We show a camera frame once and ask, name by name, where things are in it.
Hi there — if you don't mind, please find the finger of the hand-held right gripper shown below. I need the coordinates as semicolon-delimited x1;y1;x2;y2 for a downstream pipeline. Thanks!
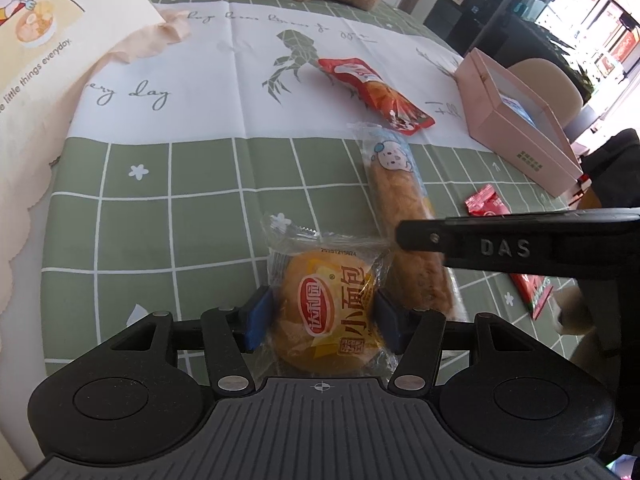
394;216;449;257

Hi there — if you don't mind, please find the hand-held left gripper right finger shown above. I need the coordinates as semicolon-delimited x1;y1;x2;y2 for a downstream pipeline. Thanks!
373;290;537;396

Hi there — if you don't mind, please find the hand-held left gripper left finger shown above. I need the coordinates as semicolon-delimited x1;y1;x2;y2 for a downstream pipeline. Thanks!
109;286;275;396

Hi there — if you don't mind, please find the long bread packet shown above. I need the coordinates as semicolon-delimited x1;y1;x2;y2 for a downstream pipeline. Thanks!
347;121;469;324

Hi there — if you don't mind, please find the round bun packet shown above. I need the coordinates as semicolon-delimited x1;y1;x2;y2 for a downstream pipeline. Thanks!
254;211;397;380

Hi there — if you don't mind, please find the pink cardboard box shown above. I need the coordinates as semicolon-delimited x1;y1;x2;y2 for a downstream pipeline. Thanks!
454;48;585;197

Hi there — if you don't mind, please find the person's right hand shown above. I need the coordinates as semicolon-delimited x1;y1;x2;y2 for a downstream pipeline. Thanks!
553;281;599;337

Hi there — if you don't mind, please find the red green snack packet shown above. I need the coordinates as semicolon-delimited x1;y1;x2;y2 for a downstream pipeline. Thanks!
508;272;556;322

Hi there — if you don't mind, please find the small red packet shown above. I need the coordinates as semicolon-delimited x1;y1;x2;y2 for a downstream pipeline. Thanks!
463;184;509;218

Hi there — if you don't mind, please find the chair with black jacket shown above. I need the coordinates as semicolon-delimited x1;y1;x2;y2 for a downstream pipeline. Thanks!
581;129;640;212

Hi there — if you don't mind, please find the green checked tablecloth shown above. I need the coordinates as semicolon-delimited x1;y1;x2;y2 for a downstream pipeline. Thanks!
0;0;587;461

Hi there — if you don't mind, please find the blue white packet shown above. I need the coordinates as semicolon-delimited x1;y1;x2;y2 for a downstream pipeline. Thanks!
497;92;540;130

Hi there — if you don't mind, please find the beige chair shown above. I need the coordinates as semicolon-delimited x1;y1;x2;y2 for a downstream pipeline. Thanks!
506;57;585;127

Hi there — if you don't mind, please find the tall black cabinet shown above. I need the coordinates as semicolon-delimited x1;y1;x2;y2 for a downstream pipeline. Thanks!
459;0;507;57

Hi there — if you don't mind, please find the cream printed cloth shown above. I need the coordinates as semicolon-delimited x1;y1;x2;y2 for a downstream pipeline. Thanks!
0;0;194;312

